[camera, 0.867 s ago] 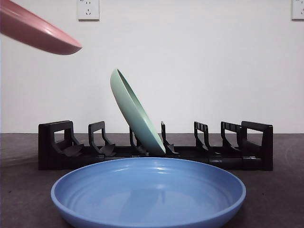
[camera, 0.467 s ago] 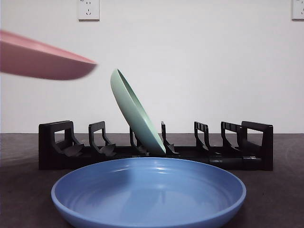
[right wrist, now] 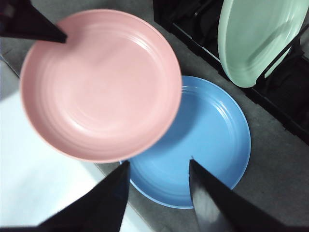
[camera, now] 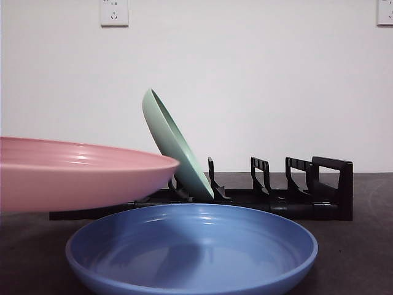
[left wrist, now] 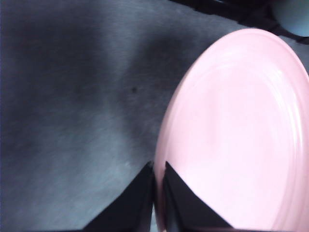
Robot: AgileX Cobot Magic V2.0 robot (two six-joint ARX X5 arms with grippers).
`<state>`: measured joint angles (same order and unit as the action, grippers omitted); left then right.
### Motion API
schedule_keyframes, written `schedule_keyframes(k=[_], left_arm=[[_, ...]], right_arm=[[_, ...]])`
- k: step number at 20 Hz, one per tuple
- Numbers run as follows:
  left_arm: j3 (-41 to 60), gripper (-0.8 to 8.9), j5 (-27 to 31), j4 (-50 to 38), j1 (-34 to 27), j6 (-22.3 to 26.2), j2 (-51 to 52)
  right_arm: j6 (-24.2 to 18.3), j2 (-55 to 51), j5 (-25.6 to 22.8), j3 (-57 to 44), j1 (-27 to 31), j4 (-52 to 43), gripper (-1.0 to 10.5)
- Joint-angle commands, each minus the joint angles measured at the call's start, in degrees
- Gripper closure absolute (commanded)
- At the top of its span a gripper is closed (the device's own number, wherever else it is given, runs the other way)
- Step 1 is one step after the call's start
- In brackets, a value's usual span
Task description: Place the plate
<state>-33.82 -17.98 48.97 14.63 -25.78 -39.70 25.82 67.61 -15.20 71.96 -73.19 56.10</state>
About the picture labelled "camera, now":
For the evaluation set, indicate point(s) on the white wall socket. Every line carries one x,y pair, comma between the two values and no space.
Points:
385,12
114,12

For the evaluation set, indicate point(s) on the blue round plate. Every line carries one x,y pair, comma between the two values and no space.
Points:
184,246

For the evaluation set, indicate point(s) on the green round plate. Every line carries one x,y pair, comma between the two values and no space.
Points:
175,147

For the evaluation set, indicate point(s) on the pink round plate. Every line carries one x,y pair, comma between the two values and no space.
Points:
76,184

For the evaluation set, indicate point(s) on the black plastic dish rack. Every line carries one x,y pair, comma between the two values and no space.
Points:
307,210

